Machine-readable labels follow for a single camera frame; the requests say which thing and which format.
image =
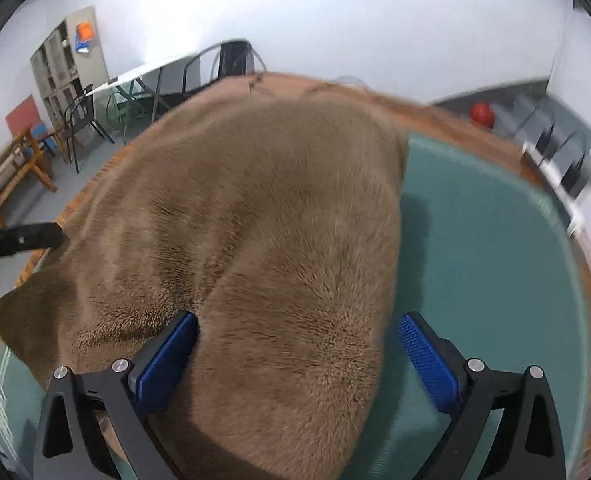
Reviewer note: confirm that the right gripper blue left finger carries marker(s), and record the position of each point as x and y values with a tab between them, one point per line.
158	367

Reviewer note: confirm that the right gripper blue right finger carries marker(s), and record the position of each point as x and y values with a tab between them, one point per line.
438	363

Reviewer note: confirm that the brown fleece sweater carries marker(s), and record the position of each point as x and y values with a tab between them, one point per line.
276	222

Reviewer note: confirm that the white folding table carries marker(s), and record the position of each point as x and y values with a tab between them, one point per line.
152	88

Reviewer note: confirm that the wooden chairs stack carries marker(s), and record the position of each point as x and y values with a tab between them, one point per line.
23	158

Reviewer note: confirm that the green table mat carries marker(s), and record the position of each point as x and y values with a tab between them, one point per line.
487	261

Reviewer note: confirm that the black chair near cabinet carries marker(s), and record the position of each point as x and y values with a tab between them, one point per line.
79	115

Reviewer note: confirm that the white power strip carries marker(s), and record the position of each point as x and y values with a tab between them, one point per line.
549	173

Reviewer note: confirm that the beige glass door cabinet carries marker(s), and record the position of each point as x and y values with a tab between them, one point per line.
67	61

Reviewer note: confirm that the black power adapter near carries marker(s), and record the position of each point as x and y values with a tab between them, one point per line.
574	179

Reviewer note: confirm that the black power adapter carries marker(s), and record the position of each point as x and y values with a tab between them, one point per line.
574	179
547	146

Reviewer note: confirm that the black power adapter far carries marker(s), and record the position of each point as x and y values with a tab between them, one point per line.
547	146

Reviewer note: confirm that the red ball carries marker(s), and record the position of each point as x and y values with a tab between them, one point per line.
481	113

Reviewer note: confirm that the black metal chair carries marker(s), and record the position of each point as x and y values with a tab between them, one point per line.
236	57

